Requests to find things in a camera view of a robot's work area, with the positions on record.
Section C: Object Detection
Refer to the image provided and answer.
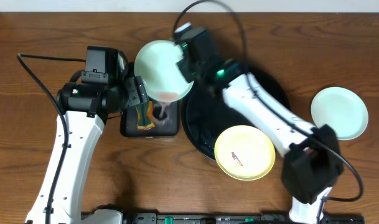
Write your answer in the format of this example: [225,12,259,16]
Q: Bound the light green plate top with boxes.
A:
[311,86,369,140]

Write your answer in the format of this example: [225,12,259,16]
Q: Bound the light green plate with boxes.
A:
[311,86,369,140]
[134,40,194,103]

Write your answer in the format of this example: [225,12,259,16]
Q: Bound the yellow plate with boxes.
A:
[214,125,276,181]

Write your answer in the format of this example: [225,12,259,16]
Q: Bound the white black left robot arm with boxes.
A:
[26,77,148,224]

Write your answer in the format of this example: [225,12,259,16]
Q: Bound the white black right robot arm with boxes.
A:
[178,52,344,223]

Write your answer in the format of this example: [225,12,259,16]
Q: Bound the rectangular black tray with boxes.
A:
[119,96,180,138]

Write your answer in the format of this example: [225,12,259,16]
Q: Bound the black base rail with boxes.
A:
[80,203,366,224]

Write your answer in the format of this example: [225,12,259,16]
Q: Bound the orange green sponge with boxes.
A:
[136,101,155,130]

